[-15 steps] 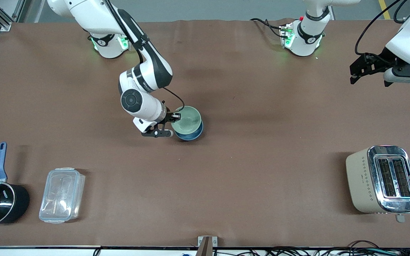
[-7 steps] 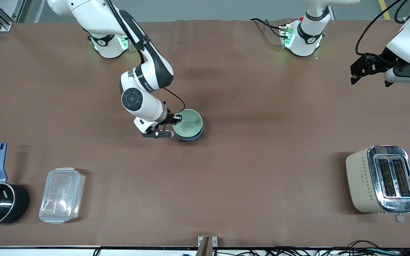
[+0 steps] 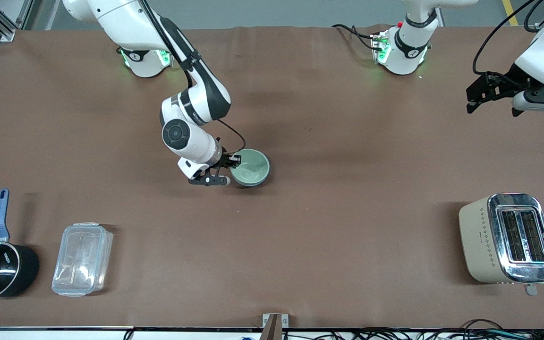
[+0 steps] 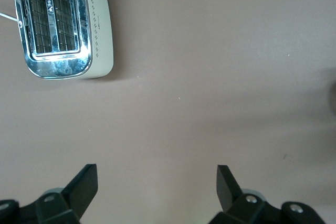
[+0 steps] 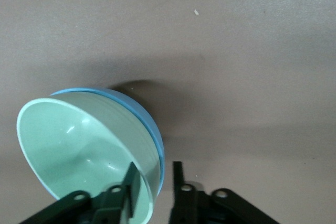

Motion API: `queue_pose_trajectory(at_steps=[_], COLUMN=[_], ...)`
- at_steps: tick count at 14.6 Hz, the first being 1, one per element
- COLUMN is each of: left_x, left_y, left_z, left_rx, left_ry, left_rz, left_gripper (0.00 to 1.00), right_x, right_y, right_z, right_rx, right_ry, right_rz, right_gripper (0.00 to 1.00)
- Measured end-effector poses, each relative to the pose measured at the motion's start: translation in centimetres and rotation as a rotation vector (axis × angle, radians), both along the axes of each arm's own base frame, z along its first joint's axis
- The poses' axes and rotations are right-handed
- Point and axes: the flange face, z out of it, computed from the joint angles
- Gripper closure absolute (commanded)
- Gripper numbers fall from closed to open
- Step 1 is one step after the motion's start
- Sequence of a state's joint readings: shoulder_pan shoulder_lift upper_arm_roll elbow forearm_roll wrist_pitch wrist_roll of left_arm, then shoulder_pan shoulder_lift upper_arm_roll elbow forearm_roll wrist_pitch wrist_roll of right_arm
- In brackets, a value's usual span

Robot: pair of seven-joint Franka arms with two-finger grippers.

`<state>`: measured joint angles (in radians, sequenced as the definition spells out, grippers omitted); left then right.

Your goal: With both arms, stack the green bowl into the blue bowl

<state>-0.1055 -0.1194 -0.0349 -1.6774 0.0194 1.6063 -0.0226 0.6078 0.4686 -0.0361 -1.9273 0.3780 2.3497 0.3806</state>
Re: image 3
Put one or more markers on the metal table edge bracket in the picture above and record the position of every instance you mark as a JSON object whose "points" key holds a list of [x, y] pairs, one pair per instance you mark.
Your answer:
{"points": [[275, 326]]}

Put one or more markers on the clear plastic food container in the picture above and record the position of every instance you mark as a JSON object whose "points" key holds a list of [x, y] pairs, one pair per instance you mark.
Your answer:
{"points": [[82, 259]]}

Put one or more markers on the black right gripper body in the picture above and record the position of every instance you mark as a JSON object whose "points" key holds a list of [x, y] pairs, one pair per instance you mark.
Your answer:
{"points": [[225, 162]]}

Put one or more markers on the beige and chrome toaster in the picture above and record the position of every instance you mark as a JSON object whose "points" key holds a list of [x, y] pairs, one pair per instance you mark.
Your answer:
{"points": [[484, 241]]}

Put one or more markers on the blue bowl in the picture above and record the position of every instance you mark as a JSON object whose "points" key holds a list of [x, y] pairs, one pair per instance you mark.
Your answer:
{"points": [[259, 184]]}

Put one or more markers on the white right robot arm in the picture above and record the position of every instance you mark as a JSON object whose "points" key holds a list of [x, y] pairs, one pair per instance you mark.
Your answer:
{"points": [[191, 108]]}

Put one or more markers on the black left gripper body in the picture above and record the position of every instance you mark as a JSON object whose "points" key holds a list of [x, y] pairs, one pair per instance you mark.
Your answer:
{"points": [[509, 79]]}

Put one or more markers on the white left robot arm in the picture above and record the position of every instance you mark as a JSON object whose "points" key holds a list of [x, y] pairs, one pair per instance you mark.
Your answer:
{"points": [[409, 47]]}

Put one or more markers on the light green bowl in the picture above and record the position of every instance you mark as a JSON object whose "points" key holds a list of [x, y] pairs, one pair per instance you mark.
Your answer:
{"points": [[251, 166]]}

